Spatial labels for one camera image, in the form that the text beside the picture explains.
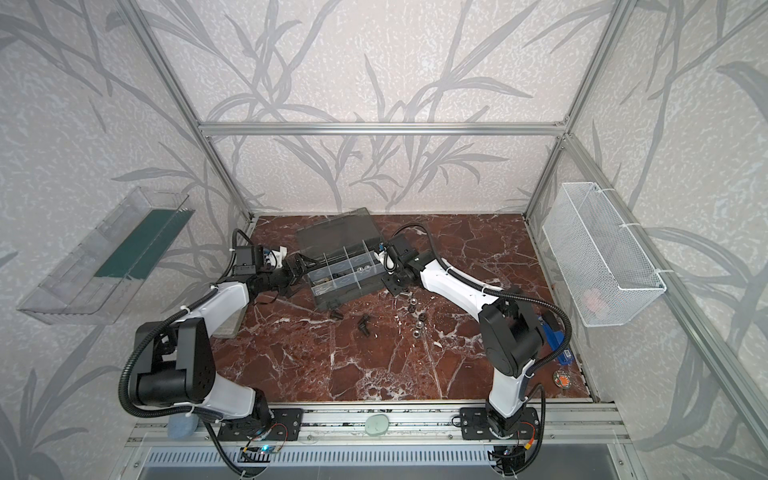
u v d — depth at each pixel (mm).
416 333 887
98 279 646
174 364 439
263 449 707
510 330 471
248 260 719
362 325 894
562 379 806
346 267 1019
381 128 1445
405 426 751
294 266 806
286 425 725
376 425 721
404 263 684
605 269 616
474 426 735
